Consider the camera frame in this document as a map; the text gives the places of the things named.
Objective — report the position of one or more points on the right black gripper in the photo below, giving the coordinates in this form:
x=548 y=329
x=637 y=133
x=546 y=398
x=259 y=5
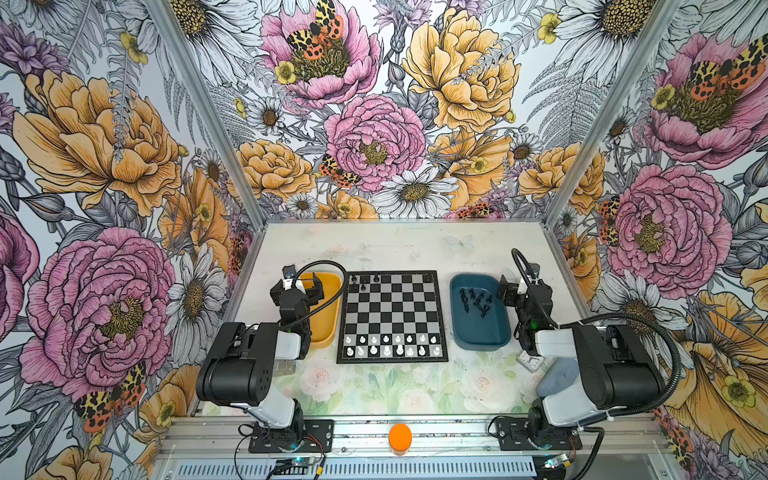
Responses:
x=519 y=289

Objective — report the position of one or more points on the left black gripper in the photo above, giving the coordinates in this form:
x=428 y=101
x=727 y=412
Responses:
x=287 y=287

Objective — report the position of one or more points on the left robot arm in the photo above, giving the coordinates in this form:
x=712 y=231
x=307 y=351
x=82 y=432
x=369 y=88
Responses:
x=239 y=367

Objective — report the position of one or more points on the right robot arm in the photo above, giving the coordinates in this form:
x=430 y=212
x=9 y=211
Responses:
x=616 y=376

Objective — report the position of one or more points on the yellow plastic tray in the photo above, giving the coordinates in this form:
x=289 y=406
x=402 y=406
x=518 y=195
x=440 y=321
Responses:
x=323 y=325

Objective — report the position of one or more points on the small white square clock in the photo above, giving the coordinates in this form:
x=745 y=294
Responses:
x=530 y=362

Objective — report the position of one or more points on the teal plastic tray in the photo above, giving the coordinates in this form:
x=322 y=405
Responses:
x=480 y=320

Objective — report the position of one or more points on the grey blue oval object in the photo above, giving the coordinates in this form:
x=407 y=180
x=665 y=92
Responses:
x=561 y=375

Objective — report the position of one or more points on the black white chessboard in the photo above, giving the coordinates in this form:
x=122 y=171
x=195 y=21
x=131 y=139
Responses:
x=392 y=317

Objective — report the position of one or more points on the orange round button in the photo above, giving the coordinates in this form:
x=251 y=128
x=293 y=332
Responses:
x=400 y=438

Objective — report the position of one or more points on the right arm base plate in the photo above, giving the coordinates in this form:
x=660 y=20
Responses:
x=514 y=434

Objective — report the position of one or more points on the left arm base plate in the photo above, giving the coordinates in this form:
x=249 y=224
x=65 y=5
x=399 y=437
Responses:
x=311 y=436

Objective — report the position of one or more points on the white vented cable duct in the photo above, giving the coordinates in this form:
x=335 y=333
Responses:
x=510 y=467

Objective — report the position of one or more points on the aluminium front rail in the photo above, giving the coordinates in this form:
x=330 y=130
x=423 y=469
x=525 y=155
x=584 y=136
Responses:
x=214 y=437

